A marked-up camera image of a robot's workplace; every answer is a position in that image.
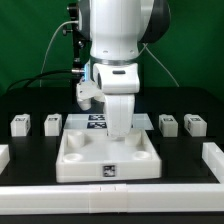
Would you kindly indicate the white square tabletop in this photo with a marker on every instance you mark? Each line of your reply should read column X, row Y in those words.
column 91, row 155

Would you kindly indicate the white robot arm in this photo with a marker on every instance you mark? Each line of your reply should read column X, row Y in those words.
column 115, row 28

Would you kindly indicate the white U-shaped fence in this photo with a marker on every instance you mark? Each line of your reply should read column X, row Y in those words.
column 129, row 198

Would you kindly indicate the white marker base plate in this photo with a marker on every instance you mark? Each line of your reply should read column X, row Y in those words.
column 97, row 121

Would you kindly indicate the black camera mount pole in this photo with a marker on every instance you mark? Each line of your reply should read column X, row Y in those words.
column 78, row 42

